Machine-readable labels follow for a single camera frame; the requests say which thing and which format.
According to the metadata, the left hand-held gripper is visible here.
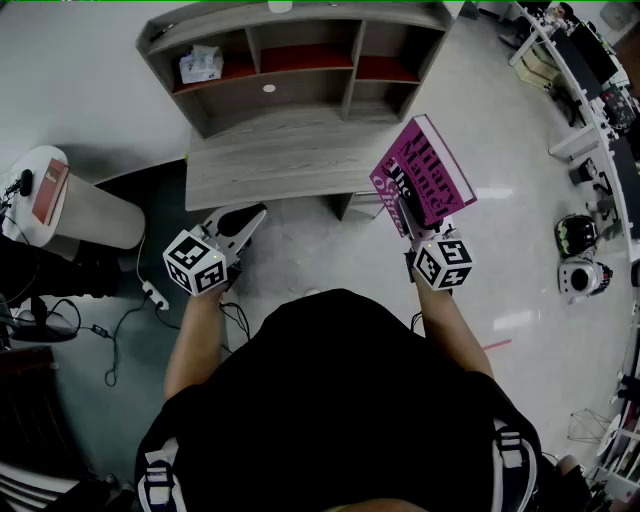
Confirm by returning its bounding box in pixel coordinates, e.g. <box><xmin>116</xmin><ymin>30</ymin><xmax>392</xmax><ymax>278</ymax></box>
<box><xmin>162</xmin><ymin>203</ymin><xmax>269</xmax><ymax>298</ymax></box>

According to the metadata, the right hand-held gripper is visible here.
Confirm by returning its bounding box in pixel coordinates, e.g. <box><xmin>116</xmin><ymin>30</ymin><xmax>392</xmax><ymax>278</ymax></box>
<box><xmin>399</xmin><ymin>197</ymin><xmax>474</xmax><ymax>292</ymax></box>

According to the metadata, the pink hardcover book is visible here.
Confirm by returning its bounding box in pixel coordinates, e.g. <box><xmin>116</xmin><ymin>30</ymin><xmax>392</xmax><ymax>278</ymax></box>
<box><xmin>368</xmin><ymin>113</ymin><xmax>479</xmax><ymax>240</ymax></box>

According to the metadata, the grey wooden shelf desk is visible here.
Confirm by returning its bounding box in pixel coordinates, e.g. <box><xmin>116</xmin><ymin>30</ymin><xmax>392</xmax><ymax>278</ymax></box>
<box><xmin>135</xmin><ymin>0</ymin><xmax>457</xmax><ymax>140</ymax></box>

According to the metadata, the person's right forearm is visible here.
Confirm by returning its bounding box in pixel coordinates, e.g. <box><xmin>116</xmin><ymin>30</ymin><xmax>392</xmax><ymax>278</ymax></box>
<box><xmin>414</xmin><ymin>282</ymin><xmax>495</xmax><ymax>381</ymax></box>

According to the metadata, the person's left forearm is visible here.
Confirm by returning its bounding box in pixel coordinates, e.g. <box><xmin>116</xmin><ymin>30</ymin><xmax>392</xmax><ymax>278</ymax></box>
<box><xmin>163</xmin><ymin>287</ymin><xmax>229</xmax><ymax>401</ymax></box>

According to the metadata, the red book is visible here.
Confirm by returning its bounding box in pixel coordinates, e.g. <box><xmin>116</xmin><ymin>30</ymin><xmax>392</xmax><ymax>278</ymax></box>
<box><xmin>31</xmin><ymin>157</ymin><xmax>71</xmax><ymax>226</ymax></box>

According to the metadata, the long white office desk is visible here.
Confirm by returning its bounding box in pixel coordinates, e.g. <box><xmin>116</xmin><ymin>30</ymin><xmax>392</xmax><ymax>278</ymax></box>
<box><xmin>508</xmin><ymin>0</ymin><xmax>640</xmax><ymax>281</ymax></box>

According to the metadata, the black monitor screen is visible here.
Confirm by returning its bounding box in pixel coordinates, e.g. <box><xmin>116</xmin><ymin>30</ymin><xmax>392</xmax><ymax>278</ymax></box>
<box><xmin>549</xmin><ymin>29</ymin><xmax>601</xmax><ymax>101</ymax></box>
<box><xmin>569</xmin><ymin>22</ymin><xmax>621</xmax><ymax>86</ymax></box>

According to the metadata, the white power strip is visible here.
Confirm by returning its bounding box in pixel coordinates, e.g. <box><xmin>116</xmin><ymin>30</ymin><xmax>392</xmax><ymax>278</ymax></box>
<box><xmin>141</xmin><ymin>279</ymin><xmax>170</xmax><ymax>311</ymax></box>

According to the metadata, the round white side table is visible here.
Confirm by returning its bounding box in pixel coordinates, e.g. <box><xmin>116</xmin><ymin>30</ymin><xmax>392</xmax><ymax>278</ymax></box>
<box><xmin>0</xmin><ymin>144</ymin><xmax>146</xmax><ymax>261</ymax></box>

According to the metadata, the black helmet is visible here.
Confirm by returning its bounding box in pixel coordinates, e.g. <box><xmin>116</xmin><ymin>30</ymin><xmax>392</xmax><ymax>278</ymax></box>
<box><xmin>553</xmin><ymin>213</ymin><xmax>600</xmax><ymax>259</ymax></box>

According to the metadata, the white tissue pack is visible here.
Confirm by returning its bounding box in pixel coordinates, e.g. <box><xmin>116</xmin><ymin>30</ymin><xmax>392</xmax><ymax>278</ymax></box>
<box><xmin>178</xmin><ymin>44</ymin><xmax>224</xmax><ymax>85</ymax></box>

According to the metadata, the small black bin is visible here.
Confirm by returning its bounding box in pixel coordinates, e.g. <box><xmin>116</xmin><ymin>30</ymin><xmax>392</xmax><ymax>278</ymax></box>
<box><xmin>569</xmin><ymin>158</ymin><xmax>596</xmax><ymax>187</ymax></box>

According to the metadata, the white helmet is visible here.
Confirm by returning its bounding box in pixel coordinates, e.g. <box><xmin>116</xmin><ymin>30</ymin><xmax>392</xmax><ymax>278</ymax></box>
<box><xmin>557</xmin><ymin>257</ymin><xmax>614</xmax><ymax>305</ymax></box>

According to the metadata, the black office chair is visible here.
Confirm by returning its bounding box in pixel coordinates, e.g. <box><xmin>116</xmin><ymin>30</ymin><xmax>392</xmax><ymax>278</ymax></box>
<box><xmin>548</xmin><ymin>83</ymin><xmax>589</xmax><ymax>129</ymax></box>

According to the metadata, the cardboard box stack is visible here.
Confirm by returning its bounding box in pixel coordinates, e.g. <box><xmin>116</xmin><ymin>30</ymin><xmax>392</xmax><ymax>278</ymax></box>
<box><xmin>514</xmin><ymin>42</ymin><xmax>556</xmax><ymax>84</ymax></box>

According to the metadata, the person's black shirt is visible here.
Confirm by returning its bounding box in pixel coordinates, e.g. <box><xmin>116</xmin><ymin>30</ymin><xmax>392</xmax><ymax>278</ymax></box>
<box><xmin>134</xmin><ymin>287</ymin><xmax>544</xmax><ymax>512</ymax></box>

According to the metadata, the black round stand base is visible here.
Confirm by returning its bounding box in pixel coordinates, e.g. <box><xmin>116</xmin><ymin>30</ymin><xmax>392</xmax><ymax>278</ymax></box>
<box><xmin>9</xmin><ymin>297</ymin><xmax>80</xmax><ymax>345</ymax></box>

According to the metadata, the cluttered white storage rack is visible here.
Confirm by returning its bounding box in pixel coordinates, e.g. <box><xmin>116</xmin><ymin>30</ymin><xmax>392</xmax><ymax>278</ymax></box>
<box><xmin>594</xmin><ymin>394</ymin><xmax>640</xmax><ymax>501</ymax></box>

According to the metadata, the white striped curved panel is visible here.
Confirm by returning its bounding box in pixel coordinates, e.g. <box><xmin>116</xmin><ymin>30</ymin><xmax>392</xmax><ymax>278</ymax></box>
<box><xmin>0</xmin><ymin>459</ymin><xmax>84</xmax><ymax>504</ymax></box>

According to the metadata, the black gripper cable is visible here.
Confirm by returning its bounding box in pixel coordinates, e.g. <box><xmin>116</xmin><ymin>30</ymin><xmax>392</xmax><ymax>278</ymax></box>
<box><xmin>218</xmin><ymin>298</ymin><xmax>251</xmax><ymax>347</ymax></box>

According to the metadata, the white power cable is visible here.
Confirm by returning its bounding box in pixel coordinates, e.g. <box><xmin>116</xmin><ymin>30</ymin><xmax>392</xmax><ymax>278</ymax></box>
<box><xmin>134</xmin><ymin>232</ymin><xmax>150</xmax><ymax>285</ymax></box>

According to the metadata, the black floor cable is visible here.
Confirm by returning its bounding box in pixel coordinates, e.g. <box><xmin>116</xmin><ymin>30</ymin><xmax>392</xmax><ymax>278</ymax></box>
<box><xmin>91</xmin><ymin>294</ymin><xmax>174</xmax><ymax>387</ymax></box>

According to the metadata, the white navy harness strap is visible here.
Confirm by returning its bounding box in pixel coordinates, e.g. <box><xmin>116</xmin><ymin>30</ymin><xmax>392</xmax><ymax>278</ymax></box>
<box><xmin>137</xmin><ymin>439</ymin><xmax>186</xmax><ymax>512</ymax></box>
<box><xmin>492</xmin><ymin>418</ymin><xmax>539</xmax><ymax>501</ymax></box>

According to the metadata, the wire frame stand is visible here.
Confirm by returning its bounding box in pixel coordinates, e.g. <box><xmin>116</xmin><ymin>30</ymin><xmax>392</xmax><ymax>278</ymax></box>
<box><xmin>567</xmin><ymin>407</ymin><xmax>614</xmax><ymax>444</ymax></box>

